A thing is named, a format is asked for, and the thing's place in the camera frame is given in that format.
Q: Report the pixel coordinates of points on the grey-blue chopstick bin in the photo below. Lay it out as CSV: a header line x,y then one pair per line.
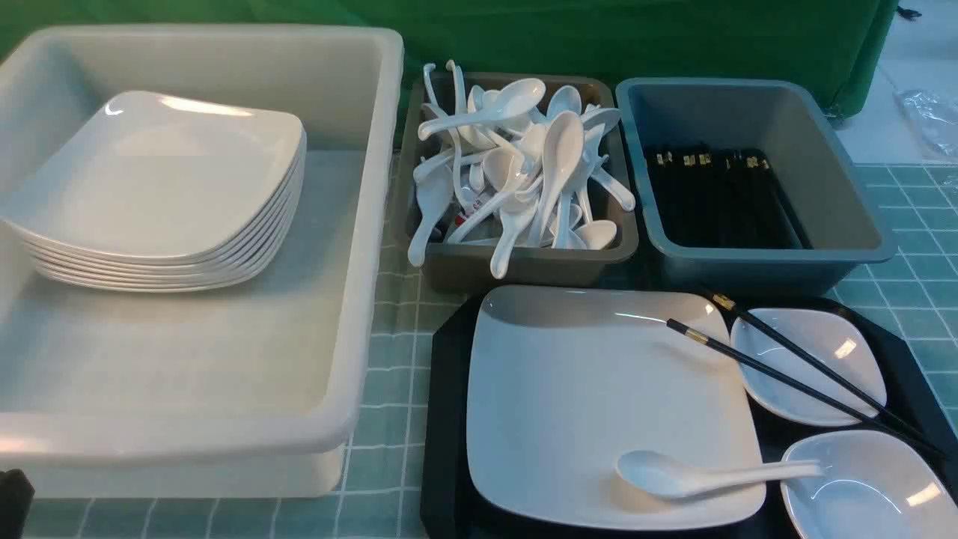
x,y
781,119

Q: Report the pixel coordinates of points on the white spoon top of pile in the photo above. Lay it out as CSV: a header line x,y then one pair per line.
x,y
517,98

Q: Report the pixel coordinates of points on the black serving tray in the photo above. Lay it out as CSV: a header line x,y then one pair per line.
x,y
451,507

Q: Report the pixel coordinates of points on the small white dish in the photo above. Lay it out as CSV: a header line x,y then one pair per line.
x,y
829,338
872,486

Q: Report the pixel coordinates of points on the white spoon left hanging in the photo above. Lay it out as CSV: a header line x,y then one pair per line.
x,y
433,196

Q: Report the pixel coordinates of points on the white ceramic soup spoon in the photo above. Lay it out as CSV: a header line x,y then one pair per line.
x,y
664,477

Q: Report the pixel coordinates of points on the green backdrop cloth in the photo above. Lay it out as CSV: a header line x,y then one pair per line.
x,y
830,48

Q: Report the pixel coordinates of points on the pile of black chopsticks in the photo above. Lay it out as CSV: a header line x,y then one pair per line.
x,y
721,198

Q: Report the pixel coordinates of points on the large white square rice plate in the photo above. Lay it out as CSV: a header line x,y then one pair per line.
x,y
562,382

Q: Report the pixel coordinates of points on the clear plastic bag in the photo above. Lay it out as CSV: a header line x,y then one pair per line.
x,y
933,120

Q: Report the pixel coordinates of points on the teal checked table mat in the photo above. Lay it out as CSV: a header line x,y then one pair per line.
x,y
913,295

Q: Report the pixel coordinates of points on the black chopstick gold band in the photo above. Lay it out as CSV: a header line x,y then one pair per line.
x,y
913,436
743,359

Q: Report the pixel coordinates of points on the brown spoon bin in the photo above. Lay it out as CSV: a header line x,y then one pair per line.
x,y
465,269

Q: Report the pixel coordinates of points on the white spoon centre upright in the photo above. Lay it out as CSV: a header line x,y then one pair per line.
x,y
561,152

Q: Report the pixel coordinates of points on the stack of white square plates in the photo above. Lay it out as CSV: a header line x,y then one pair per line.
x,y
162,194

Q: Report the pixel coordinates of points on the large white plastic tub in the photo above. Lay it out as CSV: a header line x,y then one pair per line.
x,y
247,391

